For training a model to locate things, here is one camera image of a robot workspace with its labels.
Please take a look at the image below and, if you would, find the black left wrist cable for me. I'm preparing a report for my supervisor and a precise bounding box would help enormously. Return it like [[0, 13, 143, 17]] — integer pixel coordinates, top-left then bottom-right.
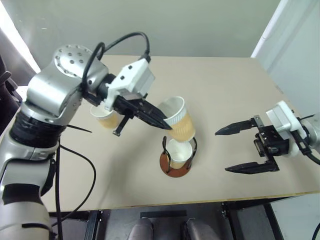
[[80, 31, 152, 95]]

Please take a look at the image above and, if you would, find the dark grey rounded shape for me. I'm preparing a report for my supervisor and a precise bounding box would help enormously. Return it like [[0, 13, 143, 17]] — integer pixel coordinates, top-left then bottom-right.
[[185, 216, 222, 240], [127, 216, 155, 240]]

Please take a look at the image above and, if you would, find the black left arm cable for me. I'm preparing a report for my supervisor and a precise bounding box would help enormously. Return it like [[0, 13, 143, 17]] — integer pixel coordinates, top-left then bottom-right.
[[51, 141, 98, 240]]

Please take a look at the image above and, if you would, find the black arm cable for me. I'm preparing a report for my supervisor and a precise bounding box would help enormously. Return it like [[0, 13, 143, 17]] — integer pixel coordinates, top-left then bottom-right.
[[51, 141, 98, 240], [306, 148, 320, 166]]

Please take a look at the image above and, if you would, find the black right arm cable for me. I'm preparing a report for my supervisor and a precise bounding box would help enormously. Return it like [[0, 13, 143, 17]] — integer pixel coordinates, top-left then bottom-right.
[[306, 148, 320, 166]]

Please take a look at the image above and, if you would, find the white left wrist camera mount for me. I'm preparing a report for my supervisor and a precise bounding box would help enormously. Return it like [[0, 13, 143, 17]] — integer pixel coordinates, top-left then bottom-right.
[[103, 58, 156, 112]]

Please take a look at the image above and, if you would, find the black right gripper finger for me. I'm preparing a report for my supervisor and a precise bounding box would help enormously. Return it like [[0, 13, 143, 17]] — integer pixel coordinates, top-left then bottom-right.
[[214, 115, 265, 137], [224, 155, 280, 175]]

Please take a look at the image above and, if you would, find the black metal table frame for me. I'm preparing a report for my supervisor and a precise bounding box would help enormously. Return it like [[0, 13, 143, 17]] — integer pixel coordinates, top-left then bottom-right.
[[48, 192, 320, 240]]

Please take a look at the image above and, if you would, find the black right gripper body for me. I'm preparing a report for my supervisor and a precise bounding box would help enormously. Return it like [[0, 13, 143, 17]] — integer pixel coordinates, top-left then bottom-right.
[[253, 124, 291, 158]]

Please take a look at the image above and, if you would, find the brown and white paper cup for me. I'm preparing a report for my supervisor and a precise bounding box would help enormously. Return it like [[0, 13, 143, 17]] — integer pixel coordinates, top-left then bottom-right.
[[166, 138, 194, 170], [89, 104, 121, 130], [159, 95, 196, 144]]

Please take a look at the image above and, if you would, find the white door panel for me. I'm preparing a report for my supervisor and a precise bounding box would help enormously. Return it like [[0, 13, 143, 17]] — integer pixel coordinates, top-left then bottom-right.
[[250, 0, 320, 101]]

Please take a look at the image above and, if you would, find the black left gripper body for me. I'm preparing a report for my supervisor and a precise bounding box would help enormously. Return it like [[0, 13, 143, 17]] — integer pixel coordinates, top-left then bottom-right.
[[112, 94, 151, 137]]

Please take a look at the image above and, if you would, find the brown round cup holder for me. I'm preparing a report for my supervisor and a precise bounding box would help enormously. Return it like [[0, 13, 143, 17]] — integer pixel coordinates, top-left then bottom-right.
[[159, 135, 198, 178]]

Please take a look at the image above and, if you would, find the black flat bar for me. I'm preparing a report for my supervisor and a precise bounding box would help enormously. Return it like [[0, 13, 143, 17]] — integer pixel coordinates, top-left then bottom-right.
[[140, 210, 188, 219]]

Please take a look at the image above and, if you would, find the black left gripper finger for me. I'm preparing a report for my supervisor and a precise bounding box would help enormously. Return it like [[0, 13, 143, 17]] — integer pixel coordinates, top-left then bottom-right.
[[135, 109, 174, 131], [140, 99, 168, 120]]

